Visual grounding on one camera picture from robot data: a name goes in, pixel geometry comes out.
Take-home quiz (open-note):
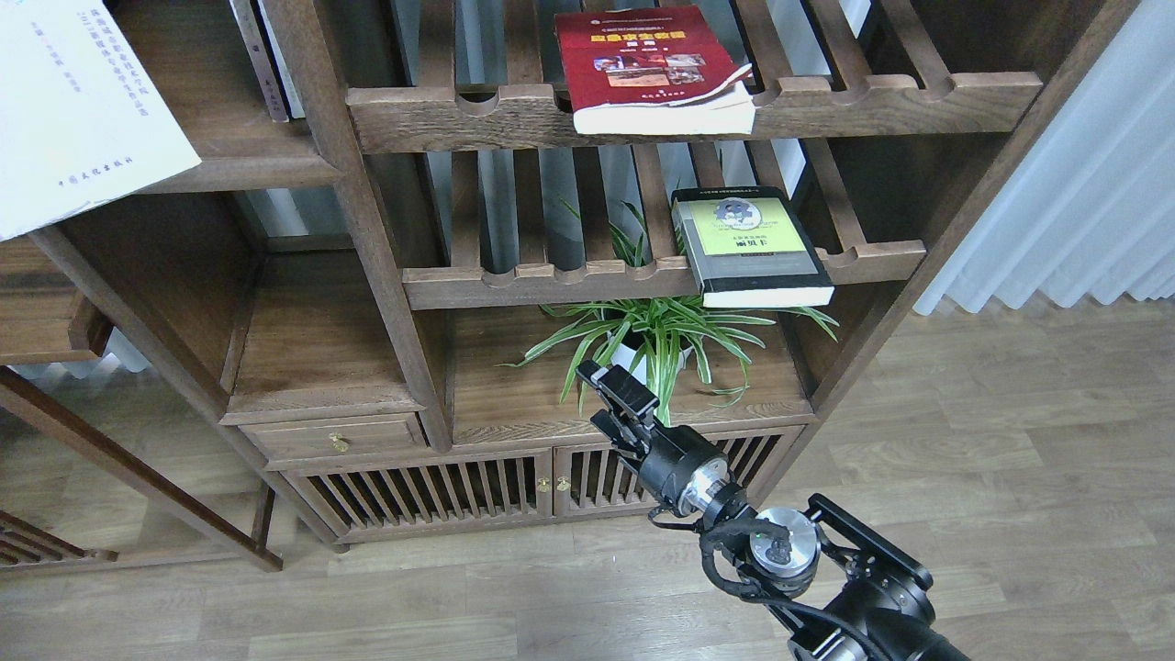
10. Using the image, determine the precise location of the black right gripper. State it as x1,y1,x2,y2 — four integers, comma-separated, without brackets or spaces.
576,363,729,515

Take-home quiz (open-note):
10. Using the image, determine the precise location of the pale lilac white book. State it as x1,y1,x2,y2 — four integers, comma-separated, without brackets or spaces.
1,1,200,240

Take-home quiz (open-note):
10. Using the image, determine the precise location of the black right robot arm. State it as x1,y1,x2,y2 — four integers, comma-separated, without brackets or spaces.
576,360,964,660

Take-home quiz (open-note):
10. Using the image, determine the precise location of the white plant pot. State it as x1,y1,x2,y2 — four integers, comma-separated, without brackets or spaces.
609,333,693,386

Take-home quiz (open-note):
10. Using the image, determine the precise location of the green and black book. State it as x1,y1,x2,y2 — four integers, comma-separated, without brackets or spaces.
672,186,834,309

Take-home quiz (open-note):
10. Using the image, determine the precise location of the dark wooden bookshelf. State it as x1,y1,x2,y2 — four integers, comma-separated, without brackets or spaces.
28,1,1137,544

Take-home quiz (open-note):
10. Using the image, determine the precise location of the brass drawer knob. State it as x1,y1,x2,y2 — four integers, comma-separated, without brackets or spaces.
329,432,350,454

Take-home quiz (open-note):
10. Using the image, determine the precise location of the red cover book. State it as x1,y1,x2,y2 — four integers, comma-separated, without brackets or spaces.
553,6,756,137

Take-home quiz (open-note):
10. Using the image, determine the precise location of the white blue upright book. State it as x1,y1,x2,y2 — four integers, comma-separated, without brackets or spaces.
256,1,306,122

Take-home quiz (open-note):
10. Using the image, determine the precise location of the white sheer curtain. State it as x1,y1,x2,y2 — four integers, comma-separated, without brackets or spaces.
913,1,1174,315

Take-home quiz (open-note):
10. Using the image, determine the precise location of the grey upright book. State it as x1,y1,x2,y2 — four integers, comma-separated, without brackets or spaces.
229,1,290,124

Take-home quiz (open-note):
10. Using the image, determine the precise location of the wooden side furniture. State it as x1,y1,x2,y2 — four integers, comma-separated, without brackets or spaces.
0,240,284,572

